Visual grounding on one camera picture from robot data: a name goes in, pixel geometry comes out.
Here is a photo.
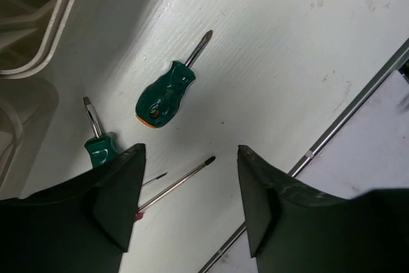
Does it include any blue handled screwdriver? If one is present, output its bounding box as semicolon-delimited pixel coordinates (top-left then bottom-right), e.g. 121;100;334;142
134;156;216;222

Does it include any green orange stubby screwdriver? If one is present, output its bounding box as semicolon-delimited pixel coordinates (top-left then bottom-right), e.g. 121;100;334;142
135;30;213;129

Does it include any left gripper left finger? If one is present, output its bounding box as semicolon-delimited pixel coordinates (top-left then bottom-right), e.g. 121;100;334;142
1;143;146;272

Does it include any beige plastic toolbox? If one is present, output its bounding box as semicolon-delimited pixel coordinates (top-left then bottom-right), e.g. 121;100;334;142
1;0;74;199

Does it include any black precision screwdriver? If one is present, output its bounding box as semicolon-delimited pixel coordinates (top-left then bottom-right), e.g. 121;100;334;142
142;172;167;187

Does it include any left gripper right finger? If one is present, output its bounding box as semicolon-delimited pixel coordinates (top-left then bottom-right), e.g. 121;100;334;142
237;145;408;272

